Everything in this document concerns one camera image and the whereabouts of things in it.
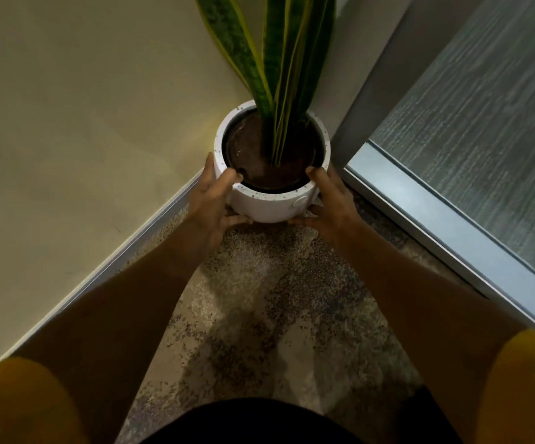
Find person's right hand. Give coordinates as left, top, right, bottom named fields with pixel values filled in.
left=289, top=166, right=365, bottom=255

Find person's left hand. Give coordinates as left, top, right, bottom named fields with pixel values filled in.
left=185, top=152, right=254, bottom=256

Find white speckled plant pot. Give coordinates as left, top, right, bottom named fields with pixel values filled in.
left=212, top=100, right=332, bottom=224

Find person's left forearm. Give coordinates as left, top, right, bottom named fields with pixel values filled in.
left=12, top=228, right=217, bottom=444

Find person's right forearm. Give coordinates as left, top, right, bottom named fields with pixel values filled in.
left=339, top=224, right=529, bottom=444

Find brown inner pot with soil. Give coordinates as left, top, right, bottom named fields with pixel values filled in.
left=221, top=108, right=326, bottom=194

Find green snake plant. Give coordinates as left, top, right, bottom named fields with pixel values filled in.
left=193, top=0, right=338, bottom=167

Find metal skirting strip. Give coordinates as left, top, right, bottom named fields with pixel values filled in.
left=0, top=170, right=204, bottom=367

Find black trousers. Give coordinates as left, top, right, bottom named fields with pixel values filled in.
left=139, top=385, right=463, bottom=444

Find frosted glass door panel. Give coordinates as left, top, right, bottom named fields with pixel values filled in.
left=368, top=0, right=535, bottom=293

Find yellow shirt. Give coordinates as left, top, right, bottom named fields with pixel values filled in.
left=0, top=328, right=535, bottom=444

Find aluminium door frame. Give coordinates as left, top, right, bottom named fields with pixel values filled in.
left=341, top=142, right=535, bottom=343

